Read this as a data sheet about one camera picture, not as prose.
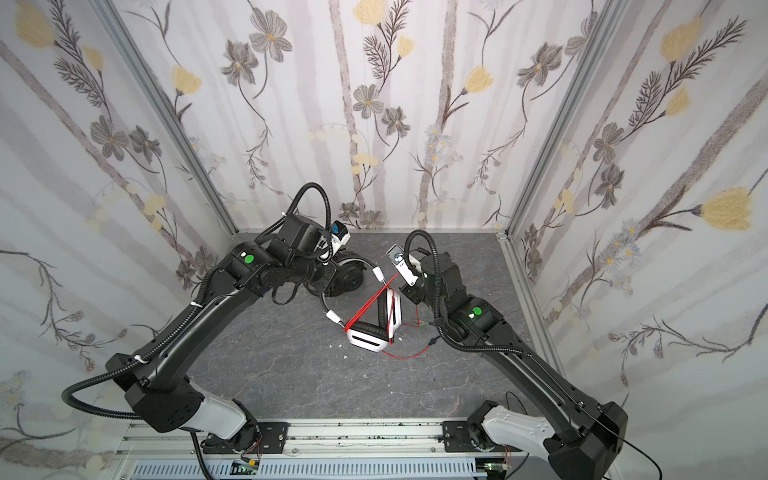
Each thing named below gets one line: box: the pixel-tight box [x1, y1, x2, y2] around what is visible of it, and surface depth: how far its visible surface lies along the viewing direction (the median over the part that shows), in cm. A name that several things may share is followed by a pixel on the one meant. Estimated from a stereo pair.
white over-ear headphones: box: [319, 258, 403, 353], surface depth 65 cm
